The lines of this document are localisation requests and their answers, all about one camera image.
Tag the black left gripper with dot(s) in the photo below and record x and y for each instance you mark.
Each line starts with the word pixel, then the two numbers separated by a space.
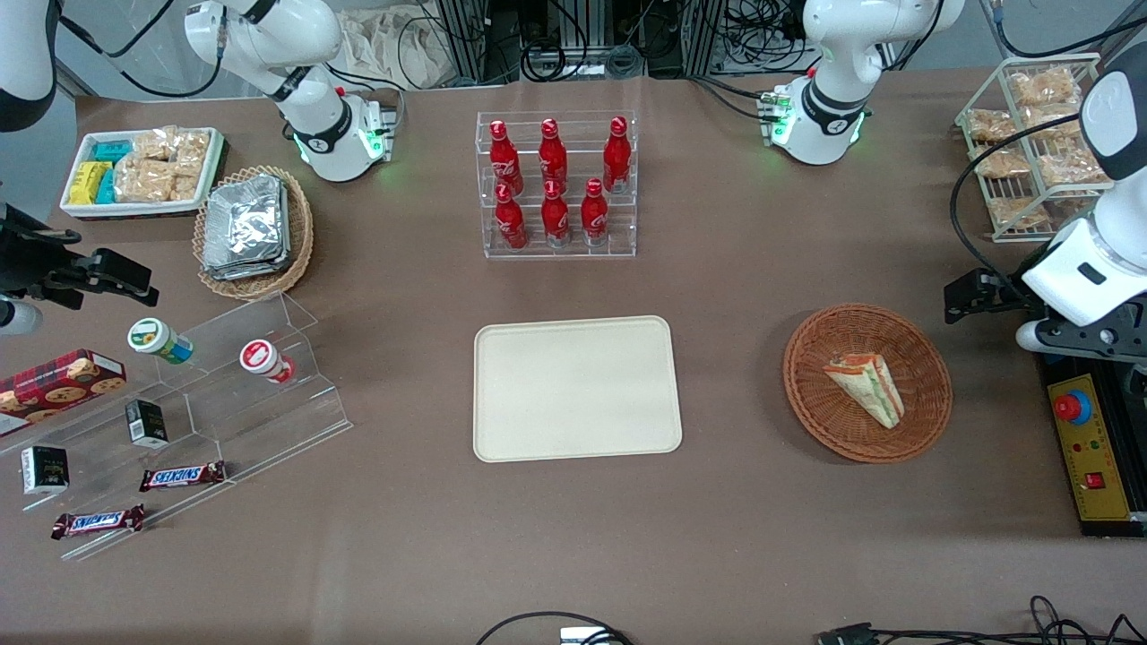
pixel 1005 301

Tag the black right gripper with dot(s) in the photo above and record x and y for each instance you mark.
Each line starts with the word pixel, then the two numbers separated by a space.
pixel 34 262

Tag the triangular sandwich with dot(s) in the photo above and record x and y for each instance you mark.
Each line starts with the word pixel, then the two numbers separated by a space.
pixel 869 390

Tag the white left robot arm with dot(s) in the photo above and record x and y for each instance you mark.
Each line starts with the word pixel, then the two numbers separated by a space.
pixel 829 54

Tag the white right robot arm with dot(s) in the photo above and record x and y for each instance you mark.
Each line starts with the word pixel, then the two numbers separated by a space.
pixel 278 45

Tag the white rectangular snack tray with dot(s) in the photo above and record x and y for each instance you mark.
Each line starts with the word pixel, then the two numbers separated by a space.
pixel 134 210

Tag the round brown wicker basket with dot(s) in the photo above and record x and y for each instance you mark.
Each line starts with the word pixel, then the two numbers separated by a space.
pixel 833 421

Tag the oval wicker basket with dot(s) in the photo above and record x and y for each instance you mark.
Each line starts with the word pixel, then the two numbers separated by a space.
pixel 300 242

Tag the beige plastic tray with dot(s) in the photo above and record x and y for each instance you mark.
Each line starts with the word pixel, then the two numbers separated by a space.
pixel 573 390

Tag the green lid yogurt cup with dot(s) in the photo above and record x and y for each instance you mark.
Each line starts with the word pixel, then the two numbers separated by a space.
pixel 157 339

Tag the teal snack pack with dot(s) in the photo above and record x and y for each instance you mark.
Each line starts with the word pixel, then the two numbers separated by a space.
pixel 107 188
pixel 112 151

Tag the clear rice cracker pack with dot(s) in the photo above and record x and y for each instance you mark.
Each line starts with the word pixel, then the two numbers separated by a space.
pixel 185 181
pixel 193 148
pixel 154 145
pixel 143 181

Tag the yellow snack pack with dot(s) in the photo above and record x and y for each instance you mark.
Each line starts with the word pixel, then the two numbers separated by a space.
pixel 88 182

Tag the bagged rice cracker pack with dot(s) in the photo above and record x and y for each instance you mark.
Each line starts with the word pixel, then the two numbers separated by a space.
pixel 1002 163
pixel 1017 212
pixel 1053 121
pixel 1071 168
pixel 990 125
pixel 1044 87

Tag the red tartan cookie box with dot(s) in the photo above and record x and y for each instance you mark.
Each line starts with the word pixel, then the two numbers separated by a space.
pixel 54 385

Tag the silver foil pack stack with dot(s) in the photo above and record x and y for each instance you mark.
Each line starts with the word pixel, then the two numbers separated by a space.
pixel 246 224

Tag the small black carton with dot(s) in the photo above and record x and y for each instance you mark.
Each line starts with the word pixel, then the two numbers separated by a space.
pixel 45 470
pixel 146 424

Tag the red emergency stop button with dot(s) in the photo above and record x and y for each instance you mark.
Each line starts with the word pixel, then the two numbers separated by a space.
pixel 1071 407

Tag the red lid yogurt cup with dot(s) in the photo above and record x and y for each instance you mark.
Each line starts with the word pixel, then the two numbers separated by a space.
pixel 263 358

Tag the yellow control panel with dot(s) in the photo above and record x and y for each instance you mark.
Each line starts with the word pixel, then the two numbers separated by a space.
pixel 1089 448

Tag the clear acrylic stepped stand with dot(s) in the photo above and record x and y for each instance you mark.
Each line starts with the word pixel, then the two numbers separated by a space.
pixel 269 421

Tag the brown snickers bar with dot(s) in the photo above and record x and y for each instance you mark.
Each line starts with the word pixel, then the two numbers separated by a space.
pixel 182 476
pixel 97 521

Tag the black machine case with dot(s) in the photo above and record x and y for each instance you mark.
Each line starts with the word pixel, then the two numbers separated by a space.
pixel 1111 528

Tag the beige cloth bag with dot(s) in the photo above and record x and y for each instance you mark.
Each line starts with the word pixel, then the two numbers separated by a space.
pixel 394 45

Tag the red cola bottle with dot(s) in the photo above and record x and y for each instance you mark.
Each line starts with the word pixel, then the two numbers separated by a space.
pixel 616 157
pixel 504 161
pixel 511 224
pixel 594 218
pixel 556 219
pixel 553 157

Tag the clear acrylic bottle rack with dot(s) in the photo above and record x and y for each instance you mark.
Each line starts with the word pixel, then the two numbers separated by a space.
pixel 573 251

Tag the white power strip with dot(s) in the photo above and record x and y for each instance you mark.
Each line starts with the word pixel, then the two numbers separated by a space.
pixel 564 63

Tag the small grey connector box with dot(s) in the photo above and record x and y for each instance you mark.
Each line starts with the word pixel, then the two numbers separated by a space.
pixel 587 636

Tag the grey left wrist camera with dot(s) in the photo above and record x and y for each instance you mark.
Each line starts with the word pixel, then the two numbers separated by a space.
pixel 1030 336

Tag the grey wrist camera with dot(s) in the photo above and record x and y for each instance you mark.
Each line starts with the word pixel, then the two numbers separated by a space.
pixel 1030 336
pixel 18 317

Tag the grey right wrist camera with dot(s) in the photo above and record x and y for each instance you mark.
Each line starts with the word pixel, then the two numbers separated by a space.
pixel 18 317

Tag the aluminium frame bar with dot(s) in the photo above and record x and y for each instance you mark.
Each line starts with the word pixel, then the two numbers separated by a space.
pixel 1131 27

